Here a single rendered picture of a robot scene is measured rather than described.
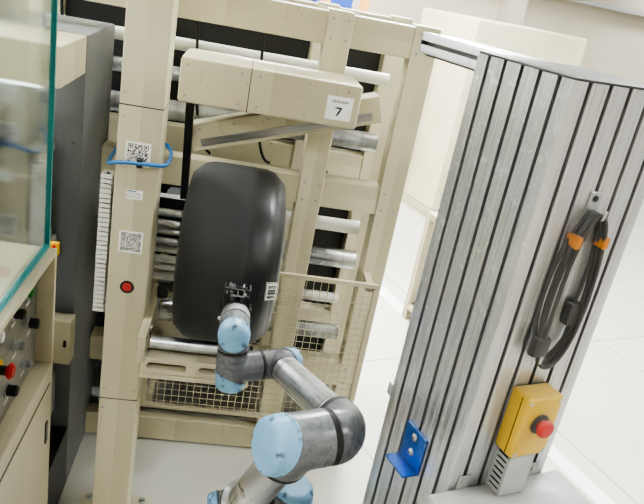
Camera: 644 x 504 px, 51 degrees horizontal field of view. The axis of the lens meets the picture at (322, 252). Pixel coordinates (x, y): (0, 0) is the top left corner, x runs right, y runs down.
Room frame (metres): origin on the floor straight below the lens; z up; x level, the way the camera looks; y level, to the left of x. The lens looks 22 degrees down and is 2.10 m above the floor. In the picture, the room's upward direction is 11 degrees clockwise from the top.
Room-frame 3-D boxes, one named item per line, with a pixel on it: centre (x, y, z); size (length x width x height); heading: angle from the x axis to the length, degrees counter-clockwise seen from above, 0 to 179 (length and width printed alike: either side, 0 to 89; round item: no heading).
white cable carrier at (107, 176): (2.00, 0.69, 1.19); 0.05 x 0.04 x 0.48; 9
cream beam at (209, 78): (2.42, 0.29, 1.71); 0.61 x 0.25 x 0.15; 99
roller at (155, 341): (1.97, 0.34, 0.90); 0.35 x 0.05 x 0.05; 99
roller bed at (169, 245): (2.45, 0.64, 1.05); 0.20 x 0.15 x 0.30; 99
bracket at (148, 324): (2.08, 0.54, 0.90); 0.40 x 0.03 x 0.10; 9
